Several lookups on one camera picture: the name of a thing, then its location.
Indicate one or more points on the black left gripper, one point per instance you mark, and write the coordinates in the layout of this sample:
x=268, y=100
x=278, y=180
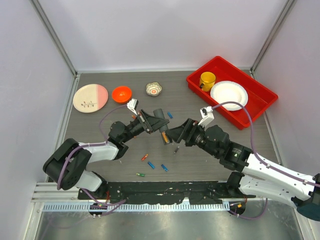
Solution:
x=151, y=123

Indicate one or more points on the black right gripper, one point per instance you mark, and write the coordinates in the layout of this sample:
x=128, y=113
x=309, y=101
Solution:
x=185, y=131

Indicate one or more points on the red orange battery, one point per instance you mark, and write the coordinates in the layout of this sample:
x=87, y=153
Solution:
x=144, y=157

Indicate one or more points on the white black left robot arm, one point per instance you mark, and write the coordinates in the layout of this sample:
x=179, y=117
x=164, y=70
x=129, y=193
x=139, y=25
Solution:
x=67, y=166

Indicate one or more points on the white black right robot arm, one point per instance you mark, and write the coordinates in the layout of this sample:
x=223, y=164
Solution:
x=252, y=174

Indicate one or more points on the small patterned ceramic bowl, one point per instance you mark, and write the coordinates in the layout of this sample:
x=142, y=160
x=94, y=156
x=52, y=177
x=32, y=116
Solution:
x=153, y=89

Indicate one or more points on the orange plastic bowl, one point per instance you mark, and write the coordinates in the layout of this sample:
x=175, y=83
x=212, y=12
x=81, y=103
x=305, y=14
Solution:
x=121, y=94

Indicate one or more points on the blue battery lower right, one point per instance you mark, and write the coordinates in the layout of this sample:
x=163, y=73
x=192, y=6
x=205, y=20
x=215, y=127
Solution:
x=164, y=168

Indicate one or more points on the blue battery near green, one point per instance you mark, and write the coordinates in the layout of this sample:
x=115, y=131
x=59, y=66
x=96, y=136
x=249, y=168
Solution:
x=151, y=165

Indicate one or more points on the yellow mug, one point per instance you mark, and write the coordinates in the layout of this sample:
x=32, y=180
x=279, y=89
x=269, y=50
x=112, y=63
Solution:
x=207, y=81

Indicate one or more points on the white paper plate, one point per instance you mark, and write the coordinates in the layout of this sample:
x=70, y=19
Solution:
x=229, y=91

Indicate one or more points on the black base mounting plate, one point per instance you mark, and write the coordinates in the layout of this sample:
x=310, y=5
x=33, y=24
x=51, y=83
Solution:
x=163, y=192

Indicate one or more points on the pink cream floral plate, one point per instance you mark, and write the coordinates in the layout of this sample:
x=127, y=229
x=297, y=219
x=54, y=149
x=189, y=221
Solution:
x=90, y=98

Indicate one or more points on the red plastic bin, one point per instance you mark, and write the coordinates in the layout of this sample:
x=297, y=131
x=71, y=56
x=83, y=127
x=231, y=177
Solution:
x=260, y=97

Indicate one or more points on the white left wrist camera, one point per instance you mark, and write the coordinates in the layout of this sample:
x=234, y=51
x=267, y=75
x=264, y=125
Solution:
x=132, y=105

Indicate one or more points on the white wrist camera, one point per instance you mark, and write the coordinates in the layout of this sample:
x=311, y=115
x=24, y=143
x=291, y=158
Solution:
x=132, y=105
x=207, y=116

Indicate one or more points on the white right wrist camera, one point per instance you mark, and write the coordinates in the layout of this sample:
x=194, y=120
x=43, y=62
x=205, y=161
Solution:
x=207, y=116

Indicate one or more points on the aluminium front frame rail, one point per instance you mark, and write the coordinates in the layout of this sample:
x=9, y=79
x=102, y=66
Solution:
x=45, y=193

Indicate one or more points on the white slotted cable duct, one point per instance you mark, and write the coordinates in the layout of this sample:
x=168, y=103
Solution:
x=91, y=207

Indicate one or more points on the aluminium left frame post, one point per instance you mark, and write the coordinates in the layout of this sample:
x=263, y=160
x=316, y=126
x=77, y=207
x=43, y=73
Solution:
x=53, y=35

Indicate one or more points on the aluminium frame post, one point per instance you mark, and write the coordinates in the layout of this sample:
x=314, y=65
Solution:
x=53, y=35
x=284, y=13

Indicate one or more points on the aluminium right frame post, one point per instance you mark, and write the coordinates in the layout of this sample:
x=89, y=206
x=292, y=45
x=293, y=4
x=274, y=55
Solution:
x=284, y=13

